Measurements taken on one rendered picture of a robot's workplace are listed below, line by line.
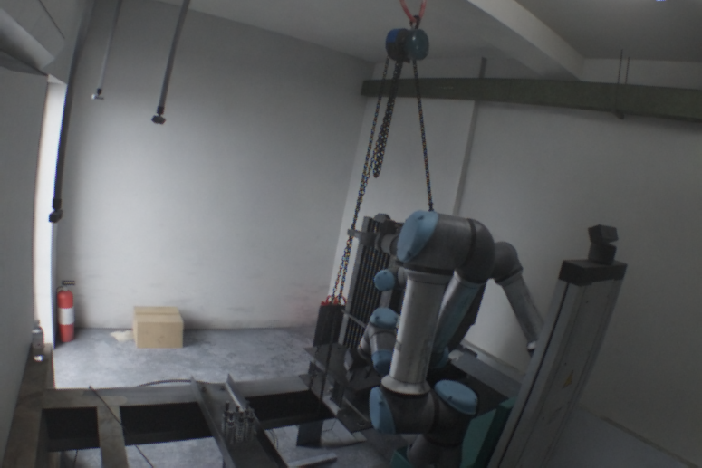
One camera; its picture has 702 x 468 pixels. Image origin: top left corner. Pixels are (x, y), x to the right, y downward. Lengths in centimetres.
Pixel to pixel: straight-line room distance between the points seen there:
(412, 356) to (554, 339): 33
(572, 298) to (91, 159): 343
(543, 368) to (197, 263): 338
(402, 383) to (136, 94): 317
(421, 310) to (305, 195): 332
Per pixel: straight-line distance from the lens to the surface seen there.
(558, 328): 98
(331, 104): 418
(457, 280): 103
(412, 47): 179
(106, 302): 400
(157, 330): 373
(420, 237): 88
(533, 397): 104
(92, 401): 207
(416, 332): 93
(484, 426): 138
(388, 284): 148
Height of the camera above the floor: 191
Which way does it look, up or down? 7 degrees down
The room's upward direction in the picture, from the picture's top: 12 degrees clockwise
